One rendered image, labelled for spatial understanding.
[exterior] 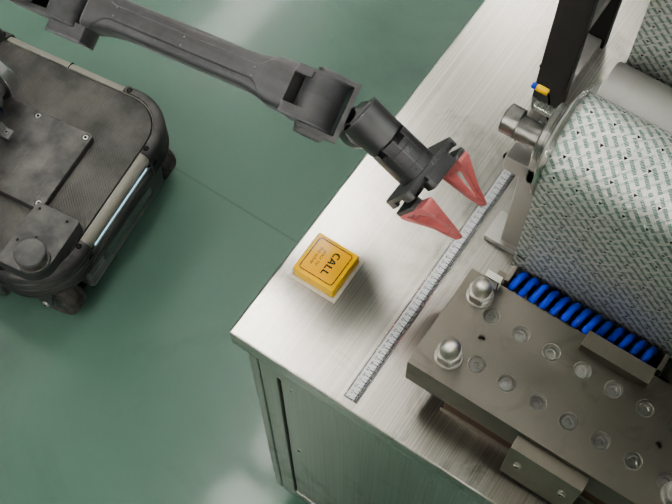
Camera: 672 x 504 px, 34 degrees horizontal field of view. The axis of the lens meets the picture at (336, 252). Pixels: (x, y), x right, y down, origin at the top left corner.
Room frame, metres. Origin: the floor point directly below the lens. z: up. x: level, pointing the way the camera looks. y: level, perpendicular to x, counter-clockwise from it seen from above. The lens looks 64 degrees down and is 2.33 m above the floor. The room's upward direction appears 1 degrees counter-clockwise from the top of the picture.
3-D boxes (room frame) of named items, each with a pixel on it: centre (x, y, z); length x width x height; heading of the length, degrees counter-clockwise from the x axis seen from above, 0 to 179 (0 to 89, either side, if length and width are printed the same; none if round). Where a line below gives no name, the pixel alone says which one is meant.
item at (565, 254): (0.55, -0.33, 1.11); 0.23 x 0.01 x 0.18; 55
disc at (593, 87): (0.67, -0.27, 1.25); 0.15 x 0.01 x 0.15; 145
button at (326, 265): (0.67, 0.01, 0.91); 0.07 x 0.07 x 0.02; 55
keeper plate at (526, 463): (0.35, -0.26, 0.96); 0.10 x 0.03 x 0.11; 55
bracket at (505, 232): (0.72, -0.25, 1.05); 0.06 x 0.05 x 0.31; 55
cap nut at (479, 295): (0.57, -0.19, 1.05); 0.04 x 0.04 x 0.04
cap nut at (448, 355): (0.48, -0.14, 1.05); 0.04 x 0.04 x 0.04
